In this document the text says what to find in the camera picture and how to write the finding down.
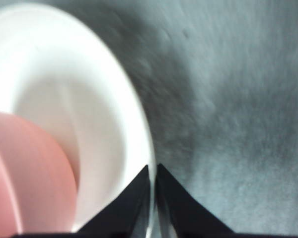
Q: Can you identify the white round plate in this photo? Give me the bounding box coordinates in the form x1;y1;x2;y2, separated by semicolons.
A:
0;2;157;238

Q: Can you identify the red ribbed bowl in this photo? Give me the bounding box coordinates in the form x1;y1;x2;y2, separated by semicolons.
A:
0;110;78;235

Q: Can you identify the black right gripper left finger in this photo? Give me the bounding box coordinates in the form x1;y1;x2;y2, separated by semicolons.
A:
72;164;150;238

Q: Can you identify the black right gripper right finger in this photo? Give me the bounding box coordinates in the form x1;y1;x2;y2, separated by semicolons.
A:
155;163;239;238

